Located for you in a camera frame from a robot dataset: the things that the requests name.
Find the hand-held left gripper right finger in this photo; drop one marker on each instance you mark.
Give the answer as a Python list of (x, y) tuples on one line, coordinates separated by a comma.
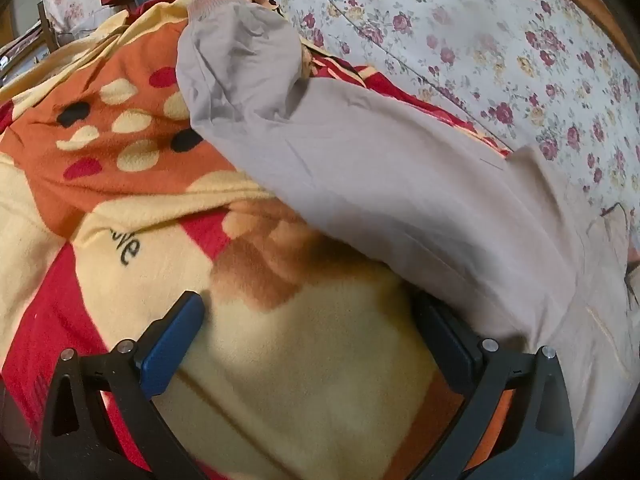
[(449, 347)]

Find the beige sweatshirt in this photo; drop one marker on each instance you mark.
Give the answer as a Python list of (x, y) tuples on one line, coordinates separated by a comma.
[(375, 185)]

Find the floral bedsheet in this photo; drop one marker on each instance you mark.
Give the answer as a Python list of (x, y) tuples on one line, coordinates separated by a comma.
[(450, 35)]

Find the wooden chair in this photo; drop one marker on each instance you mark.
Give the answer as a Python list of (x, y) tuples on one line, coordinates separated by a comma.
[(42, 30)]

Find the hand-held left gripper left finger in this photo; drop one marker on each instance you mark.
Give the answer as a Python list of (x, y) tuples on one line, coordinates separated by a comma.
[(170, 347)]

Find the orange yellow red printed blanket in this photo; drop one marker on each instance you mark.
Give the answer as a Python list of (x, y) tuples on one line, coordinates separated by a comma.
[(125, 125)]

